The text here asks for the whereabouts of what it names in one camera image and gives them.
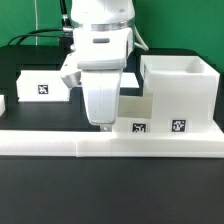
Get white rear drawer tray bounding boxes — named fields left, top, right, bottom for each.
left=16, top=70, right=70, bottom=102

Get white L-shaped obstacle rail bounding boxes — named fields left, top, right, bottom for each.
left=0, top=130, right=224, bottom=158

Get white block at left edge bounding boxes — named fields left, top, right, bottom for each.
left=0, top=95, right=5, bottom=116

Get white drawer tray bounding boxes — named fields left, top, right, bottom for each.
left=16, top=70, right=70, bottom=102
left=112, top=96, right=152, bottom=133

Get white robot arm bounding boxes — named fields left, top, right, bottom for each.
left=61, top=0, right=148, bottom=126

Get white drawer cabinet box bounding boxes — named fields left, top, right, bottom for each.
left=140, top=55, right=220, bottom=133

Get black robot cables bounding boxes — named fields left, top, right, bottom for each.
left=7, top=0, right=76, bottom=47

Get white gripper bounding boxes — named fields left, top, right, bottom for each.
left=81, top=70, right=122, bottom=132

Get white fiducial marker sheet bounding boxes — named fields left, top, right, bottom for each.
left=120, top=72, right=139, bottom=88

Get white front drawer tray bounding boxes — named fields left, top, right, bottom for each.
left=112, top=96, right=152, bottom=133

